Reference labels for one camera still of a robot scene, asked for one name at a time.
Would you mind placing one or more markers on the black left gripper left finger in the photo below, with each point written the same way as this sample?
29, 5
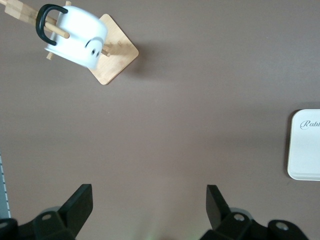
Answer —
75, 210

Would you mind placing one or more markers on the wooden mug tree stand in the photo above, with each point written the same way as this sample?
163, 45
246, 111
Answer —
117, 57

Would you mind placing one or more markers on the cream plastic tray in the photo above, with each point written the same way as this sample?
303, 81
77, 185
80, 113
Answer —
307, 155

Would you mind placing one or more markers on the grey metal table rail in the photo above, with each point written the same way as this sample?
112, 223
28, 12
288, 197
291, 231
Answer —
3, 187

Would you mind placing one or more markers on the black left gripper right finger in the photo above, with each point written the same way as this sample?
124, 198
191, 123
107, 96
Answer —
217, 212

